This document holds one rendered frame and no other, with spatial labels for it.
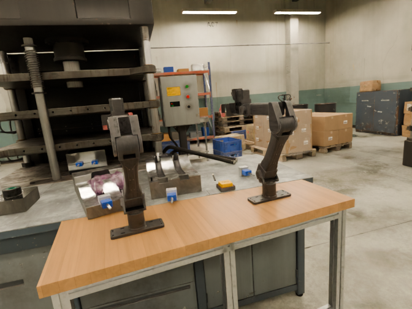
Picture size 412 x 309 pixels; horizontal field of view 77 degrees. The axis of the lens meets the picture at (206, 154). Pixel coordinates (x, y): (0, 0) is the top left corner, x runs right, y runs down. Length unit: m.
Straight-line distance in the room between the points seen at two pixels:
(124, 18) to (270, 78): 7.49
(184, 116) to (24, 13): 1.22
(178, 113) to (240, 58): 6.75
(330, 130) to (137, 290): 4.95
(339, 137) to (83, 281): 5.61
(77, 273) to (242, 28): 8.53
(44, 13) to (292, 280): 2.28
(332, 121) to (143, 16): 4.55
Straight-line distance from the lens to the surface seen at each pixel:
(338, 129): 5.99
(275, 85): 9.25
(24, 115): 2.20
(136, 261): 0.90
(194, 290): 1.63
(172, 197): 1.24
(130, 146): 0.84
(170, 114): 2.15
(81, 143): 2.12
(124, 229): 1.08
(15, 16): 2.16
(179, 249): 0.92
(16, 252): 1.51
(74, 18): 2.07
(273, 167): 1.19
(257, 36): 9.14
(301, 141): 5.27
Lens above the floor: 1.27
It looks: 12 degrees down
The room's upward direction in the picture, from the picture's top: 5 degrees counter-clockwise
